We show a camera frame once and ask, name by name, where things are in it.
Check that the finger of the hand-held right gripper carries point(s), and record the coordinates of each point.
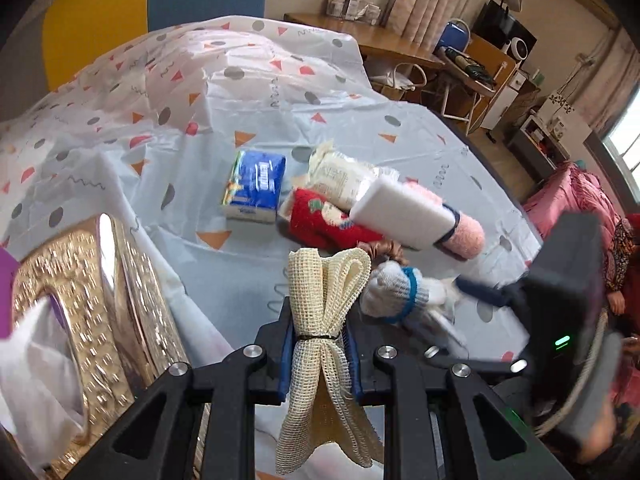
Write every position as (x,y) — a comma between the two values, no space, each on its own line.
(485,294)
(502,367)

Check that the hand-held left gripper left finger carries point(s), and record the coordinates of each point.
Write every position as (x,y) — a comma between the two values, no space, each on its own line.
(285,355)

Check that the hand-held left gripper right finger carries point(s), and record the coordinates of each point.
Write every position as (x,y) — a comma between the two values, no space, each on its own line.
(356,365)

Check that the cream mesh cloth roll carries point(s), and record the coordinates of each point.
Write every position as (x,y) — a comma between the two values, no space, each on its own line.
(310,285)

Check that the dusty pink satin scrunchie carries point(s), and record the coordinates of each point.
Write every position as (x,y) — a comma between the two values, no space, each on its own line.
(387,249)

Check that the white sponge block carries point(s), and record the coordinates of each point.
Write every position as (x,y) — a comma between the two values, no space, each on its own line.
(405,212)

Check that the red fuzzy christmas sock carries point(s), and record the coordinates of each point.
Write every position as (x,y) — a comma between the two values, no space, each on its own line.
(310,220)

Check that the blue tissue pack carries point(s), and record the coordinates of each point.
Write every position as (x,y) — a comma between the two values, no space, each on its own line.
(255,180)

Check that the pink fuzzy sock dark band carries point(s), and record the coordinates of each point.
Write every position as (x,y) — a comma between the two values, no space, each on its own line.
(467,240)

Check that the pink blanket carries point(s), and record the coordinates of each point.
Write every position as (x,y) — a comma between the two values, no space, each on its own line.
(565,195)

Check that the side window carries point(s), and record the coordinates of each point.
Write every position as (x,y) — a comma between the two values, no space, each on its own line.
(625,140)

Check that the white leaf print cabinet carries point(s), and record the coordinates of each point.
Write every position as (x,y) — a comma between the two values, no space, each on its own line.
(565,115)

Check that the white plastic packet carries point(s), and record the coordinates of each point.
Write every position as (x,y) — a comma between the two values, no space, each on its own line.
(335,175)

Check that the gold embossed tissue box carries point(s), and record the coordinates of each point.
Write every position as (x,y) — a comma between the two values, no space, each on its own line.
(100,310)

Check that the wooden cabinet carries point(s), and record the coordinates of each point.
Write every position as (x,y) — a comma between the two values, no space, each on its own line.
(505,90)

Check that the white tote bag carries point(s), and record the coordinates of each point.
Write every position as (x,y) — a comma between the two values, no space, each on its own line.
(395,85)

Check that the printed plastic tablecloth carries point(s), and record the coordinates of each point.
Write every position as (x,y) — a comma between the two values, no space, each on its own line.
(350,110)

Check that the white round fan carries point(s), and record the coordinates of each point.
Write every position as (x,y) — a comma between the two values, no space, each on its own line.
(517,49)

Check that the white tissue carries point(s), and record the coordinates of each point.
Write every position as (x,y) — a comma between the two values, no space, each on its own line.
(35,385)

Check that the blue chair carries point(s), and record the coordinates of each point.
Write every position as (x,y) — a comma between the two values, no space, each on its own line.
(452,35)

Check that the black monitor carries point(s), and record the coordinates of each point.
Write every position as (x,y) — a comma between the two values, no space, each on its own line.
(500,25)

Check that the wooden desk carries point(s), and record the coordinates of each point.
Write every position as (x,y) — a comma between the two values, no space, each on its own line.
(395,45)

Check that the beige patterned curtain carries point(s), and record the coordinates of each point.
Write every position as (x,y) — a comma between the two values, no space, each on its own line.
(425,0)

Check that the small printed cardboard boxes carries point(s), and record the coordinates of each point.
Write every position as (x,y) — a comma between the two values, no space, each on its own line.
(352,7)

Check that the grey yellow blue headboard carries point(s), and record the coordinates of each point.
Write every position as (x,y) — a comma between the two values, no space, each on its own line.
(95,30)

